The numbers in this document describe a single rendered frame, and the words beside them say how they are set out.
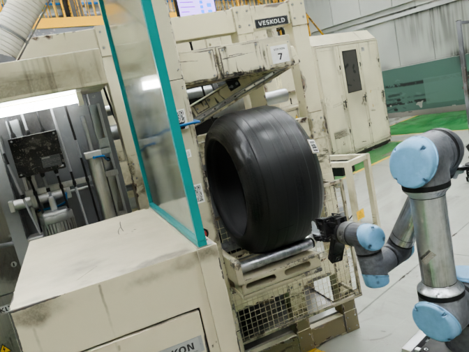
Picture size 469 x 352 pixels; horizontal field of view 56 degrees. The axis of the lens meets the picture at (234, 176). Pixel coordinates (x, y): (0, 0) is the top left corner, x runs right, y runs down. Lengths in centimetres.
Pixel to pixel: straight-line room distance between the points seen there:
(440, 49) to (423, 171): 1214
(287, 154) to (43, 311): 102
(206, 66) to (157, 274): 126
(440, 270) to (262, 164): 68
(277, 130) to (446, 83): 1161
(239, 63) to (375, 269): 112
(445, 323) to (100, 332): 83
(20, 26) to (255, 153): 102
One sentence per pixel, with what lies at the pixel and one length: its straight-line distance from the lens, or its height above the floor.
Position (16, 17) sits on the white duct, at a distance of 195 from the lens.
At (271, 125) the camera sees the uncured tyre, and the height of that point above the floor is 142.
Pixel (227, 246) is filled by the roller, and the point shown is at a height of 91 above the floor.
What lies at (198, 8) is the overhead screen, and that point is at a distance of 588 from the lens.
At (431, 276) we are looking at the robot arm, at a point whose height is 100.
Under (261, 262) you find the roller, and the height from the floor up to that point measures 90.
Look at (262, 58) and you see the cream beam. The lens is 210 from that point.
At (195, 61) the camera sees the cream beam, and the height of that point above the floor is 173.
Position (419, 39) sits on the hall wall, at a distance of 1345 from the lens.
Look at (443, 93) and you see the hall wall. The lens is 1321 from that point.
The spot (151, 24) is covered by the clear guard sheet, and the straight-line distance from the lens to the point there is 88.
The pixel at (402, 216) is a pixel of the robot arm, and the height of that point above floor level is 111.
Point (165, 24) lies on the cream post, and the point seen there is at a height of 185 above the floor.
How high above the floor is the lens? 155
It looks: 10 degrees down
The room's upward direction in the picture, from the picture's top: 12 degrees counter-clockwise
